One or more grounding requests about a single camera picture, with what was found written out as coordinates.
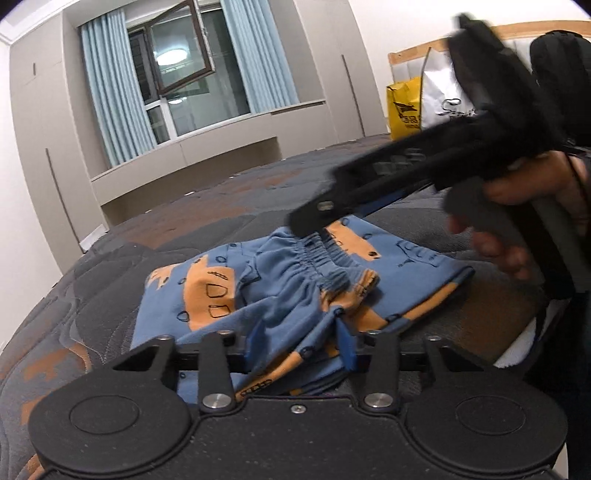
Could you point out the yellow shopping bag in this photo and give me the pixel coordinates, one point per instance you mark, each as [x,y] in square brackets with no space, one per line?
[404,108]

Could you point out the blue pants with orange cars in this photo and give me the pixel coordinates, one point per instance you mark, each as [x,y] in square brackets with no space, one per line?
[286,292]

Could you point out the white shopping bag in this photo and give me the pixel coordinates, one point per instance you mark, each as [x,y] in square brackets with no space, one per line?
[442,97]

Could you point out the right light blue curtain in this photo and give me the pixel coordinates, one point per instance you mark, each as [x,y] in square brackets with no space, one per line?
[262,61]

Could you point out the black backpack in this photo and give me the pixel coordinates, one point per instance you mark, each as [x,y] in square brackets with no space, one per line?
[560,62]

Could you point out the person right hand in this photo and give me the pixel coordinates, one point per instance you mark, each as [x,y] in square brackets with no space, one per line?
[540,205]

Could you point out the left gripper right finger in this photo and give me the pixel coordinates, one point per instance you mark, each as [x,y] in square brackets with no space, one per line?
[374,354]

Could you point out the window with brown frame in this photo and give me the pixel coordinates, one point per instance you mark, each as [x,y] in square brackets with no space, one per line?
[186,66]

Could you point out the grey orange quilted mattress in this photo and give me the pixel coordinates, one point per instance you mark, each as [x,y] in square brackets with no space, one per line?
[88,318]

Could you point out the left light blue curtain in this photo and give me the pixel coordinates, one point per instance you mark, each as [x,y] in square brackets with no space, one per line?
[119,108]

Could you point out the light blue curtain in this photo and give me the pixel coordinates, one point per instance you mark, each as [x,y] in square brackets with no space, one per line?
[262,61]
[119,108]

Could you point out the beige built-in wardrobe unit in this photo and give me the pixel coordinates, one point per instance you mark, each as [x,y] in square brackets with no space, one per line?
[77,195]

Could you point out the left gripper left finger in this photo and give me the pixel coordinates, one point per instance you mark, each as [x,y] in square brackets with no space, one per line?
[220,354]

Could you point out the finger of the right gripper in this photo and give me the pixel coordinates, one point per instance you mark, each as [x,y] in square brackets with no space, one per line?
[373,181]

